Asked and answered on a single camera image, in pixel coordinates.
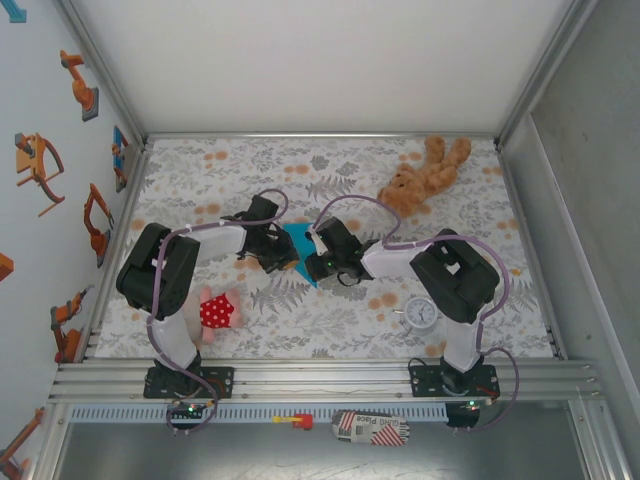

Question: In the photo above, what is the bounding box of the small circuit board green LED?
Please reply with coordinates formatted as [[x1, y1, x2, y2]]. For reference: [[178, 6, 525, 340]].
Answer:
[[167, 399, 216, 419], [452, 397, 496, 414]]

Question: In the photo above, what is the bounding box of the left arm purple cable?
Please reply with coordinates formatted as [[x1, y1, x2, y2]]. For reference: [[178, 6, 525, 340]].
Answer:
[[145, 188, 290, 436]]

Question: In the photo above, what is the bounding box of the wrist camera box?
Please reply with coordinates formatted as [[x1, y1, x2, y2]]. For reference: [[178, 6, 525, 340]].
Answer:
[[246, 193, 281, 225], [310, 216, 360, 254]]

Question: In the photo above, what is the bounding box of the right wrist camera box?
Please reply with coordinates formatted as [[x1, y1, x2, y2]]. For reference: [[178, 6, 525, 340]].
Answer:
[[310, 216, 360, 254]]

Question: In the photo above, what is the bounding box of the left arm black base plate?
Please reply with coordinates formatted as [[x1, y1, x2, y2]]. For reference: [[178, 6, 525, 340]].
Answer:
[[143, 366, 235, 400]]

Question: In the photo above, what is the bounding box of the aluminium frame post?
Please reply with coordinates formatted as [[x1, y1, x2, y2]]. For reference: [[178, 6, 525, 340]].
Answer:
[[492, 0, 599, 149], [57, 0, 150, 146]]

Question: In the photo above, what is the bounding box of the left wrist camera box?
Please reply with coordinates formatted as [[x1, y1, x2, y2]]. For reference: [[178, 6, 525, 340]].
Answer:
[[246, 193, 281, 225]]

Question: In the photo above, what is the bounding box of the red yellow hand tool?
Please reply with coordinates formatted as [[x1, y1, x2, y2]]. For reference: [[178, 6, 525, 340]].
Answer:
[[272, 413, 315, 431]]

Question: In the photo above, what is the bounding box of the floral print table mat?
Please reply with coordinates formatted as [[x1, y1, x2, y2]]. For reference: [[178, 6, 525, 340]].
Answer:
[[94, 135, 561, 360]]

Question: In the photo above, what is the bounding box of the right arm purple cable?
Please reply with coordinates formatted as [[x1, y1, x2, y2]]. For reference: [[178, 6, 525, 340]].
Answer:
[[309, 194, 521, 434]]

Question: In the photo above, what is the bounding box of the pink pig plush red dress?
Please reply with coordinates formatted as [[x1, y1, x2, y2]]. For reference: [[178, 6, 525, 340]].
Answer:
[[184, 286, 247, 351]]

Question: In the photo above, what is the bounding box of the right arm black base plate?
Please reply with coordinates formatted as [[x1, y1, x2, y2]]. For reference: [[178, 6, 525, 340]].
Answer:
[[409, 364, 500, 399]]

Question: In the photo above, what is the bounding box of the small blue wall sticker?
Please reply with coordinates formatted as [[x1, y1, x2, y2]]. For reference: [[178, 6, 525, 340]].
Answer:
[[0, 0, 29, 24]]

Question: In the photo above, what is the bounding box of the wide aluminium base rail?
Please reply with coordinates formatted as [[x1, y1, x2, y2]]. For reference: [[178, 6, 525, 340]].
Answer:
[[47, 357, 606, 405]]

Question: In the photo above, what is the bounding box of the brown teddy bear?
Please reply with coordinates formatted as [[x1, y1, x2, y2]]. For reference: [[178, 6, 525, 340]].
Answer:
[[375, 134, 474, 219]]

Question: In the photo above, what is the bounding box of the aluminium frame rail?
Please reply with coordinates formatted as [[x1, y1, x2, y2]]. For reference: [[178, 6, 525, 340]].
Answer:
[[74, 142, 154, 362], [494, 142, 569, 361], [144, 131, 501, 142]]

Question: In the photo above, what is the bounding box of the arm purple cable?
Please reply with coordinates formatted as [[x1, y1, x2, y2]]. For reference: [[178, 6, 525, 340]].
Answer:
[[309, 194, 521, 434], [145, 188, 290, 436]]

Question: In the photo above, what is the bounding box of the orange curved-frame machine wall sticker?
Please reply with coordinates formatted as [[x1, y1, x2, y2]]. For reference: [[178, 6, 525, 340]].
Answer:
[[13, 132, 67, 219]]

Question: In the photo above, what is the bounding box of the blue orange machine wall sticker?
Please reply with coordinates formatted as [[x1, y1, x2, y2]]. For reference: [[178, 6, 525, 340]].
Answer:
[[110, 124, 132, 194]]

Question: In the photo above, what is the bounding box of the striped printed pouch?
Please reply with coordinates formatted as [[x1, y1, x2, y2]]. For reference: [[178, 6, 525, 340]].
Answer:
[[331, 409, 411, 446]]

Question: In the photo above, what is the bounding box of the slotted grey cable duct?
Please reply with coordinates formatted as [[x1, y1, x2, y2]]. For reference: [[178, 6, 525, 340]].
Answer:
[[69, 403, 449, 424]]

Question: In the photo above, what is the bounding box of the white round alarm clock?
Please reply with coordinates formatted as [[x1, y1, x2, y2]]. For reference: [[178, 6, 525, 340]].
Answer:
[[394, 295, 440, 337]]

